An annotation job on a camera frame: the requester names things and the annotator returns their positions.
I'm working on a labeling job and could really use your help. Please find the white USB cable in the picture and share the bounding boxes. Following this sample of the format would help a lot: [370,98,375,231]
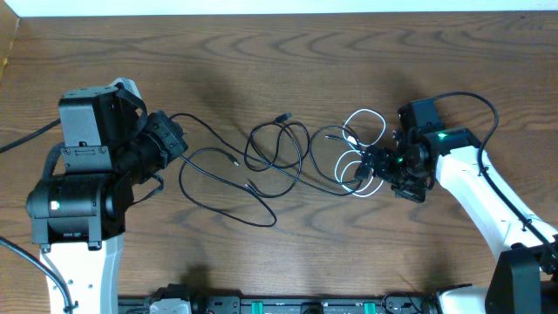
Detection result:
[333,107,388,199]

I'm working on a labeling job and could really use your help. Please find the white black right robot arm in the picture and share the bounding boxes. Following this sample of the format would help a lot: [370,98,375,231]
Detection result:
[360,128,557,313]

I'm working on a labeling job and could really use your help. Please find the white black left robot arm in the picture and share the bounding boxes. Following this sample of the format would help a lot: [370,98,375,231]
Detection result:
[27,111,187,313]

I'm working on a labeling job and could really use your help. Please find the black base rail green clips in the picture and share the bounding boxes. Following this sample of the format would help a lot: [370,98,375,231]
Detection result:
[117,294,441,314]

